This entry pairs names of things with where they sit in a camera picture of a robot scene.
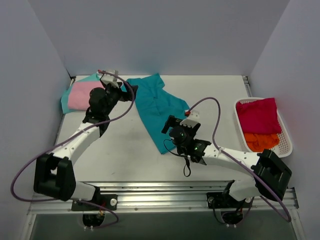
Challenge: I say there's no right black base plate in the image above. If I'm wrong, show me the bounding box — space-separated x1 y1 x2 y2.
206 192 250 209

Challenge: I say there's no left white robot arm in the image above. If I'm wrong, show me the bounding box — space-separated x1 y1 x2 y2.
33 83 138 210

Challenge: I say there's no orange t shirt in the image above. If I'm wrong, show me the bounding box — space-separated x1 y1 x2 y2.
244 133 280 152

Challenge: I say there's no black thin cable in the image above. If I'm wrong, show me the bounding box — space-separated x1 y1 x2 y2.
163 138 192 178

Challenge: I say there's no white plastic basket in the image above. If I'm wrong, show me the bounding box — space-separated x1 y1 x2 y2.
233 97 293 158

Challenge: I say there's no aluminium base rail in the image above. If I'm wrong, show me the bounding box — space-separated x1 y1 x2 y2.
28 181 299 214

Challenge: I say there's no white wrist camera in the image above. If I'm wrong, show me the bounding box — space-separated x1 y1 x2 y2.
97 70 120 89
180 110 200 128

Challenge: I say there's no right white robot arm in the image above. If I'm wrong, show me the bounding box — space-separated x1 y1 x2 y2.
161 115 292 207

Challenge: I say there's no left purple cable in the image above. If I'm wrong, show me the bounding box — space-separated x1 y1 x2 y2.
10 70 137 229

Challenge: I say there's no magenta t shirt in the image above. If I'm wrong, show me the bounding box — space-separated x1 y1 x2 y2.
235 98 282 135

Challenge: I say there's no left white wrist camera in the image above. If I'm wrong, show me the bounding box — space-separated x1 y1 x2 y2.
97 70 120 89

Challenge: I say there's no folded pink t shirt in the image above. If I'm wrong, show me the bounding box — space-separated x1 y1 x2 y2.
67 81 103 111

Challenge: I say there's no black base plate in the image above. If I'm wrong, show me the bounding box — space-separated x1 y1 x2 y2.
206 192 250 209
71 194 118 212

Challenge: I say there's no folded light teal t shirt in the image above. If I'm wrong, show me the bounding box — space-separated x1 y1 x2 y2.
60 73 102 114

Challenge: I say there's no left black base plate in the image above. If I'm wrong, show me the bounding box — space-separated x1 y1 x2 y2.
71 194 118 212

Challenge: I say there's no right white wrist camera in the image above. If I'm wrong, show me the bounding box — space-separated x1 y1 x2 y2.
180 110 200 128

